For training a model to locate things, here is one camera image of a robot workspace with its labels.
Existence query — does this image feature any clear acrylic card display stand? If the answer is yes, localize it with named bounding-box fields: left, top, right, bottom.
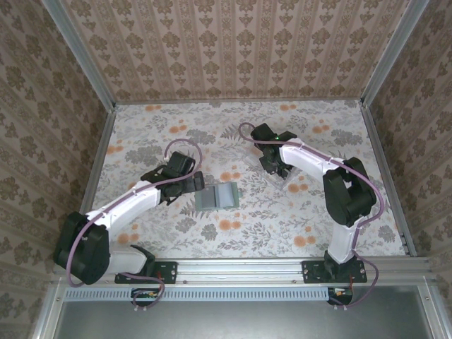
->
left=243, top=146, right=299, bottom=190

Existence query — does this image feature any floral patterned table cover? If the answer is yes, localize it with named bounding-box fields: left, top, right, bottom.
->
left=83, top=100, right=407, bottom=261

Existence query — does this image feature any small black connector board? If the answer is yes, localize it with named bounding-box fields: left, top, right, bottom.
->
left=326, top=286, right=355, bottom=307
left=131, top=287, right=164, bottom=308

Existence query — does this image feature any grey metal panel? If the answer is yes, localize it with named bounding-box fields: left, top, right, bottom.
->
left=52, top=285, right=437, bottom=339

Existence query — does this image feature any aluminium side rail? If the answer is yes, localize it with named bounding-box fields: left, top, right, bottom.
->
left=76, top=105, right=117, bottom=227
left=359, top=100, right=418, bottom=257

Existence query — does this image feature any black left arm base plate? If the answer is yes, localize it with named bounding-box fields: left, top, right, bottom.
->
left=114, top=260, right=178, bottom=285

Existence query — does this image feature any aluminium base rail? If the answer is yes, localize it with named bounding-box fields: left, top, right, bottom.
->
left=52, top=256, right=434, bottom=287

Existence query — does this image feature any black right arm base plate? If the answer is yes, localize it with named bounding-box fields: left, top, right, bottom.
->
left=302, top=260, right=368, bottom=285

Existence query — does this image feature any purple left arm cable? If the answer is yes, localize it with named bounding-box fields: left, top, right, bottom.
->
left=66, top=139, right=204, bottom=314

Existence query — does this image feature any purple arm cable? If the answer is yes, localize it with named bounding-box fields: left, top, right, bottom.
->
left=238, top=121, right=386, bottom=311
left=66, top=139, right=204, bottom=314

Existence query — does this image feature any grey slotted cable duct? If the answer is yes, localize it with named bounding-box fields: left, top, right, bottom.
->
left=64, top=286, right=333, bottom=303

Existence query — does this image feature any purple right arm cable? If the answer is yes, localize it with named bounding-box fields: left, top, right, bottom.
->
left=238, top=121, right=386, bottom=311

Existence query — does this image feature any aluminium corner post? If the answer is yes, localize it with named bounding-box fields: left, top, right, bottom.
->
left=42, top=0, right=117, bottom=112
left=360, top=0, right=430, bottom=107

